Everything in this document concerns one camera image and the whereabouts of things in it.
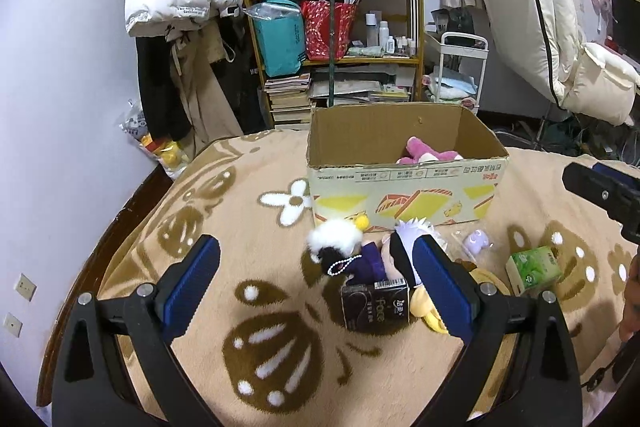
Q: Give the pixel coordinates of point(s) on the white fluffy sheep plush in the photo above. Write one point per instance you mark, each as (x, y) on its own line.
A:
(337, 242)

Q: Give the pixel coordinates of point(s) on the pink plush toy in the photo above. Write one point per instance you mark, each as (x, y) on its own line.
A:
(417, 152)

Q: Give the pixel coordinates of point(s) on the person's right hand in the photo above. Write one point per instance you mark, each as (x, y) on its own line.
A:
(630, 323)

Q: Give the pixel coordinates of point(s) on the wooden bookshelf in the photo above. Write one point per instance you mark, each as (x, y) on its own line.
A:
(413, 19)

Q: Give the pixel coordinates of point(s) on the stack of books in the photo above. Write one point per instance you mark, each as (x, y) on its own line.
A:
(290, 105)

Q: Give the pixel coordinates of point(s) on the black tissue pack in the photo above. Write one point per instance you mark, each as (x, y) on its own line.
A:
(381, 308)

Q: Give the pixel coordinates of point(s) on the red gift bag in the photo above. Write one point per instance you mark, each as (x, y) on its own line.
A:
(316, 25)

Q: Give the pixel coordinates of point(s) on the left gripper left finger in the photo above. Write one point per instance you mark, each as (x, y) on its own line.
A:
(92, 386)

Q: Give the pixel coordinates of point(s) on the green tissue pack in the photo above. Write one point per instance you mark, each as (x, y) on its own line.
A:
(533, 271)

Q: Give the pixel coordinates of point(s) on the white rolling cart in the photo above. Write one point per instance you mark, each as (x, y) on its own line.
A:
(459, 69)

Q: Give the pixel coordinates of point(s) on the teal shopping bag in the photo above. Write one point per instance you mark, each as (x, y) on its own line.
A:
(279, 30)

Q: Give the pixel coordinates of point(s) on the purple plush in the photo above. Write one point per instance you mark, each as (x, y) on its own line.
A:
(471, 246)

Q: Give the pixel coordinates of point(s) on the cardboard storage box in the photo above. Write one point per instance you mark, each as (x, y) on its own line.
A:
(352, 152)

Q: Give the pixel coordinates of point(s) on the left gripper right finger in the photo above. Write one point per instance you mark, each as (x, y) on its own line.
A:
(542, 385)

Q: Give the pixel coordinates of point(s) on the green vertical pole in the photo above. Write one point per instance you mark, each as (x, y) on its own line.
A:
(331, 81)

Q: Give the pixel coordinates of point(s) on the bag of toys on floor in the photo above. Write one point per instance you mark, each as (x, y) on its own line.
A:
(165, 151)

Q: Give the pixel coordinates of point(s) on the pile of magazines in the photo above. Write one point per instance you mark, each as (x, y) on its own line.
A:
(372, 83)

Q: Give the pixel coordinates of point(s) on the beige trench coat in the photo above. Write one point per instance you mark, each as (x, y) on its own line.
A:
(206, 106)

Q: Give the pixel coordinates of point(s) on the white folded mattress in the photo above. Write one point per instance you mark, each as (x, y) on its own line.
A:
(542, 41)

